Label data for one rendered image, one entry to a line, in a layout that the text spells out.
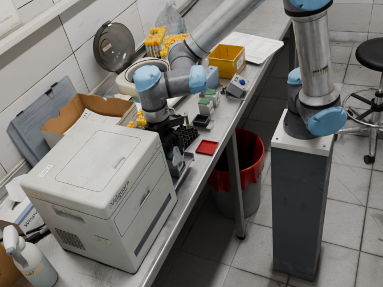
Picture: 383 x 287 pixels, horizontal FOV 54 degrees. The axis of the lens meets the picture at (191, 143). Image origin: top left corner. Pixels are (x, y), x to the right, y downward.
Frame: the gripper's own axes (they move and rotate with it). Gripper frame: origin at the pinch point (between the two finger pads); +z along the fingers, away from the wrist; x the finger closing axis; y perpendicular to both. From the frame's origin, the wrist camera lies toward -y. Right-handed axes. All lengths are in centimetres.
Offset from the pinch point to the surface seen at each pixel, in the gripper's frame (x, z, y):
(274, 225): 27, 57, -25
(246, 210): 3, 89, -51
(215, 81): -6, 4, -53
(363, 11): 38, 68, -269
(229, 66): -3, 2, -62
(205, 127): -0.4, 7.4, -26.3
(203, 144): 1.8, 8.8, -18.3
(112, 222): 4.4, -14.6, 36.0
